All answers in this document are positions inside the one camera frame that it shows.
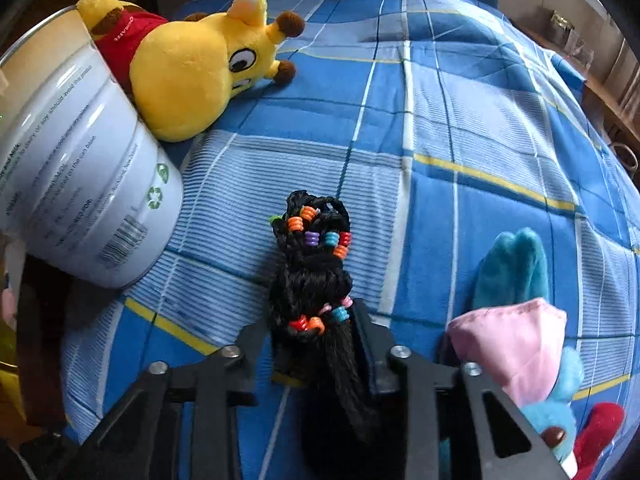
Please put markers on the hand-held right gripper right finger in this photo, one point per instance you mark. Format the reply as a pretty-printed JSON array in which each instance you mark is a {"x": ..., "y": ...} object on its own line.
[{"x": 367, "y": 340}]

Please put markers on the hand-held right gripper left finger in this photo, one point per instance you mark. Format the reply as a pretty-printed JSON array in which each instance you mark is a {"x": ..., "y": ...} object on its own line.
[{"x": 250, "y": 347}]

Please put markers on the black braided hairpiece with beads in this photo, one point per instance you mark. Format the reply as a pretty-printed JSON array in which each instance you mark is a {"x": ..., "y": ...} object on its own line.
[{"x": 310, "y": 280}]

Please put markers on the teal plush toy pink cloth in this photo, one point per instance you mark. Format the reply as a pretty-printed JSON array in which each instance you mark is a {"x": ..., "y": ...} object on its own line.
[{"x": 520, "y": 265}]

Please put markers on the red plush item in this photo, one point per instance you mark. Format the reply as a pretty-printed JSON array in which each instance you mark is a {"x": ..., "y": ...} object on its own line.
[{"x": 600, "y": 430}]

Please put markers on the blue plaid bed blanket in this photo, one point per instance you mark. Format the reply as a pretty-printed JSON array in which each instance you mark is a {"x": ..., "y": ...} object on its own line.
[{"x": 450, "y": 110}]

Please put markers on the white tin can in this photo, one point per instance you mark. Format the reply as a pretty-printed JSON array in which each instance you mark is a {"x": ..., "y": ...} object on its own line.
[{"x": 75, "y": 160}]

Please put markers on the yellow giraffe plush toy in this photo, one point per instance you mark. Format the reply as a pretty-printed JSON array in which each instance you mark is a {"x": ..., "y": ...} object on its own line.
[{"x": 180, "y": 75}]

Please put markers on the wooden desk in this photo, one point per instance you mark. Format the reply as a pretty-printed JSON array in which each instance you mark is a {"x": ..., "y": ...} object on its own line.
[{"x": 600, "y": 95}]

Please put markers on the clear containers on desk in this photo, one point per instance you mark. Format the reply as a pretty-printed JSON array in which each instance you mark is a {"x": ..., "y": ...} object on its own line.
[{"x": 570, "y": 35}]

